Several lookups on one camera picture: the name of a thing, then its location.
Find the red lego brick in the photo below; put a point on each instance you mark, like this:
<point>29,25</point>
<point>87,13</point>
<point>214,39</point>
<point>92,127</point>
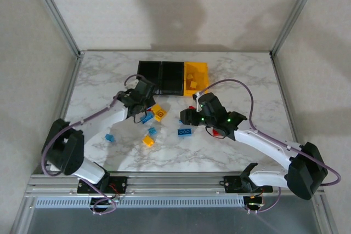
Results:
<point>192,107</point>
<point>217,133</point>

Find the long blue lego brick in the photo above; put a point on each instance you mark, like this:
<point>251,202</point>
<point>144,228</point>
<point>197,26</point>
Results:
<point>185,132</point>

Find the plain yellow lego brick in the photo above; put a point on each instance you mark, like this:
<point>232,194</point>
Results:
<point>148,141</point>
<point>194,85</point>
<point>189,77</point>

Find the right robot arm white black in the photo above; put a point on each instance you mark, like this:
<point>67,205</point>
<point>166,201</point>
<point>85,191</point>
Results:
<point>263,142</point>

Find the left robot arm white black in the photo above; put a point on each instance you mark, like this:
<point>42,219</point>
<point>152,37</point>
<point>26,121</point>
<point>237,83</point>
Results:
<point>109,116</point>

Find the black plastic bin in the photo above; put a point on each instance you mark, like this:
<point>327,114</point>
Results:
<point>172,77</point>
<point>148,71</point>

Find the large yellow printed lego brick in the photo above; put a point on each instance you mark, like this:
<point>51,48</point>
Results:
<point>159,113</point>

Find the yellow plastic bin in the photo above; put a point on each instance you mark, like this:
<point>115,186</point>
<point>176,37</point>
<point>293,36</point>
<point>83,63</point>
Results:
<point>201,77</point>

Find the small blue printed lego brick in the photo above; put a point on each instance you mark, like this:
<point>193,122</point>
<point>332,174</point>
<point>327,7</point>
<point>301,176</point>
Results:
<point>152,131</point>

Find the small board with green light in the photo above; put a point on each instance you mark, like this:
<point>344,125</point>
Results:
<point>256,202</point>

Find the aluminium side rail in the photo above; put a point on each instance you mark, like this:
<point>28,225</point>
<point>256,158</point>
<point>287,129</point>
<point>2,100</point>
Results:
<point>72,80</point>
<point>285,94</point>

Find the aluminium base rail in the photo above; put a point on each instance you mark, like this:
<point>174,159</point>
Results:
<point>175,182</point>

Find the aluminium frame post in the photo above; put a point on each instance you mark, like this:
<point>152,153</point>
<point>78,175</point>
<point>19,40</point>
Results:
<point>54,12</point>
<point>296,12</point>

